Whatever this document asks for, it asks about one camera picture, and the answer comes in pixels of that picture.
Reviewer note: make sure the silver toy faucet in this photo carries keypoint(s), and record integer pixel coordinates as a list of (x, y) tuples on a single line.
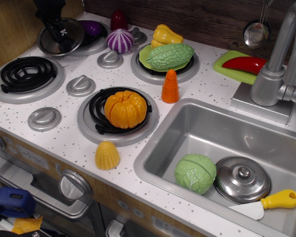
[(273, 94)]

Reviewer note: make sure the orange toy pumpkin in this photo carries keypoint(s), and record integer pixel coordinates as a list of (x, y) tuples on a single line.
[(125, 109)]

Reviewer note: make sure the dark red toy vegetable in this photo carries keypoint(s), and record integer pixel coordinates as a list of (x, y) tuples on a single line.
[(118, 20)]

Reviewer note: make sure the orange toy carrot piece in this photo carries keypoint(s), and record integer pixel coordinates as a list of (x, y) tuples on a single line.
[(170, 88)]

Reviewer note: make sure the grey stove knob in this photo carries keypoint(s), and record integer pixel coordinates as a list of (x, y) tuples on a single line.
[(81, 86), (44, 119), (139, 36), (110, 60)]

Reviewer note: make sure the front left stove burner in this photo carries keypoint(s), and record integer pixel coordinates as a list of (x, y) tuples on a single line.
[(29, 79)]

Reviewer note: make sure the green toy cabbage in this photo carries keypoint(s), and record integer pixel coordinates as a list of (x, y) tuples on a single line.
[(196, 173)]

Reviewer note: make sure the yellow toy corn piece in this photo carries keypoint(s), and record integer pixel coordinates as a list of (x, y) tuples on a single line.
[(106, 156)]

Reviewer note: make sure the back left stove burner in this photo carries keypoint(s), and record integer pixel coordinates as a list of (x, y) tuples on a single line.
[(92, 45)]

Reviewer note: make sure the grey toy sink basin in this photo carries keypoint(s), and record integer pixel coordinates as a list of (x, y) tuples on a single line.
[(194, 127)]

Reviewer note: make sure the green toy cutting board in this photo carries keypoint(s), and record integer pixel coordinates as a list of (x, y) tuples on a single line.
[(234, 74)]

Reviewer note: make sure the purple toy eggplant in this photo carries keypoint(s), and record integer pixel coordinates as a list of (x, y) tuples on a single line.
[(92, 28)]

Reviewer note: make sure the green toy bitter gourd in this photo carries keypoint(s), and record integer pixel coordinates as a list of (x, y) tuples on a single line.
[(170, 56)]

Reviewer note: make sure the hanging steel ladle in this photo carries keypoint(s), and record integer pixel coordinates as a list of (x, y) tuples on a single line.
[(258, 32)]

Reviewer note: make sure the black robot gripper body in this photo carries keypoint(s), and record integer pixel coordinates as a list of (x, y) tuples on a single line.
[(49, 12)]

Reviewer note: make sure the blue clamp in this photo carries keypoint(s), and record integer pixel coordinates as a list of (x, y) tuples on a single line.
[(16, 203)]

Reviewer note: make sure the yellow toy bell pepper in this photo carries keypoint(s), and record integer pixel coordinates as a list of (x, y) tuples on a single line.
[(164, 35)]

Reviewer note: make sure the front right stove burner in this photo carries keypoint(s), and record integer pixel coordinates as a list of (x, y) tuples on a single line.
[(94, 126)]

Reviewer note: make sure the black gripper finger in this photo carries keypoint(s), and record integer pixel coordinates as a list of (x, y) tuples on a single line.
[(60, 35)]

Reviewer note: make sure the yellow handled toy knife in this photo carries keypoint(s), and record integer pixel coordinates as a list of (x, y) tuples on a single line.
[(255, 210)]

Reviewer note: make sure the grey stove knob middle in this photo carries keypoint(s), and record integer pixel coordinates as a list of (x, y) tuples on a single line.
[(81, 86)]

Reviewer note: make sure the red toy chili pepper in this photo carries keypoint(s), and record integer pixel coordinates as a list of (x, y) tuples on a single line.
[(247, 64)]

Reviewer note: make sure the light green toy plate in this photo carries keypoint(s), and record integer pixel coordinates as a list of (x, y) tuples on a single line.
[(143, 56)]

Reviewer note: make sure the grey stove knob upper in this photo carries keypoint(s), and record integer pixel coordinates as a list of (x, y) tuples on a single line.
[(110, 60)]

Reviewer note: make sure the steel lid in sink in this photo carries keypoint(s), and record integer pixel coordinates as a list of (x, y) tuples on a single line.
[(242, 180)]

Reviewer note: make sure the yellow cloth piece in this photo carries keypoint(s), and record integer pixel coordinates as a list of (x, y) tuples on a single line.
[(26, 225)]

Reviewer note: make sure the purple striped toy onion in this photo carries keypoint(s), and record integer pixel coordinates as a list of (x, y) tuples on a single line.
[(120, 40)]

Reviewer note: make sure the grey stove knob front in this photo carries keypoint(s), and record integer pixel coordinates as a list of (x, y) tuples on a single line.
[(44, 119)]

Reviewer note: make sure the grey stove knob back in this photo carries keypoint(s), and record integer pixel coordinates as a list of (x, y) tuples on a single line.
[(139, 36)]

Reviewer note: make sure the steel pot lid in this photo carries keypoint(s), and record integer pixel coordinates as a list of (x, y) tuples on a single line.
[(47, 44)]

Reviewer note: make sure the silver oven door handle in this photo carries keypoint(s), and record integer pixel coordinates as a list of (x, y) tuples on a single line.
[(60, 190)]

